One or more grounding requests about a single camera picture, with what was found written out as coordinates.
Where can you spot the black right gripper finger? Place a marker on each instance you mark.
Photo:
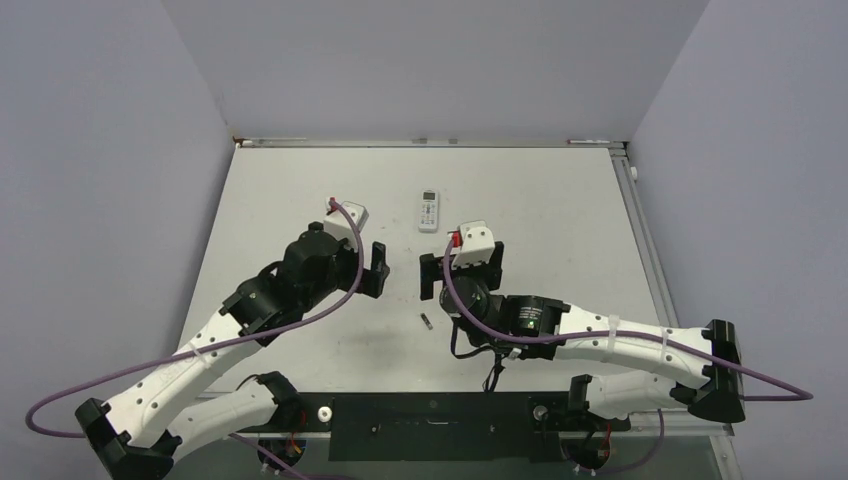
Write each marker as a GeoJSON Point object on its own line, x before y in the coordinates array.
{"type": "Point", "coordinates": [427, 280]}
{"type": "Point", "coordinates": [429, 264]}

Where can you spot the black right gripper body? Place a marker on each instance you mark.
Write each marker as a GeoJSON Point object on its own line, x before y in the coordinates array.
{"type": "Point", "coordinates": [490, 271]}

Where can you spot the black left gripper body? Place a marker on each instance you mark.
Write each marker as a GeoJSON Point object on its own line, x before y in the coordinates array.
{"type": "Point", "coordinates": [347, 266]}

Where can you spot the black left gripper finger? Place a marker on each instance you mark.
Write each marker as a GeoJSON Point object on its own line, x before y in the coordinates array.
{"type": "Point", "coordinates": [372, 283]}
{"type": "Point", "coordinates": [379, 266]}

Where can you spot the white remote control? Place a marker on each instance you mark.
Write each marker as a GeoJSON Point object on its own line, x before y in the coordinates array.
{"type": "Point", "coordinates": [428, 219]}

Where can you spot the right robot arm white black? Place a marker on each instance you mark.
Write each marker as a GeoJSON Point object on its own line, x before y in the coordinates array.
{"type": "Point", "coordinates": [675, 368]}

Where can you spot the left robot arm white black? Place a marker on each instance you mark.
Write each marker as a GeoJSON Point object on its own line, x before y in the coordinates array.
{"type": "Point", "coordinates": [144, 431]}

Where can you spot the black orange AAA battery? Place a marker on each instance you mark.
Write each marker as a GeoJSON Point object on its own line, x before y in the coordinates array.
{"type": "Point", "coordinates": [426, 321]}

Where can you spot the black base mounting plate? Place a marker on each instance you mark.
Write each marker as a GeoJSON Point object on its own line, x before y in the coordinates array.
{"type": "Point", "coordinates": [470, 426]}

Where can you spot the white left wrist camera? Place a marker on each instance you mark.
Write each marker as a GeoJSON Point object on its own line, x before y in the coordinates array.
{"type": "Point", "coordinates": [336, 224]}

